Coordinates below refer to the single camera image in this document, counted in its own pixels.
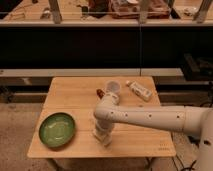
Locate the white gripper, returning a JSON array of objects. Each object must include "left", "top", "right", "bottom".
[{"left": 95, "top": 120, "right": 114, "bottom": 137}]

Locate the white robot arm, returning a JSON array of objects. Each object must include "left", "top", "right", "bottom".
[{"left": 94, "top": 92, "right": 213, "bottom": 171}]

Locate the wooden table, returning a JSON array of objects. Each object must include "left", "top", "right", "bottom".
[{"left": 27, "top": 77, "right": 176, "bottom": 158}]

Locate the green round plate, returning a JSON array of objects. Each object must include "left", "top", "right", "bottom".
[{"left": 39, "top": 112, "right": 76, "bottom": 148}]

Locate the white plastic bottle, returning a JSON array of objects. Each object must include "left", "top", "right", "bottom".
[{"left": 126, "top": 80, "right": 152, "bottom": 101}]

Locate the long grey shelf bench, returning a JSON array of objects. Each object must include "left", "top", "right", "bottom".
[{"left": 0, "top": 68, "right": 183, "bottom": 77}]

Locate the brown tray with items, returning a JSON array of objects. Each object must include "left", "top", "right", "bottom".
[{"left": 109, "top": 0, "right": 171, "bottom": 18}]

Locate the black cable on floor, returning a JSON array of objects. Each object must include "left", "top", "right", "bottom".
[{"left": 173, "top": 154, "right": 201, "bottom": 171}]

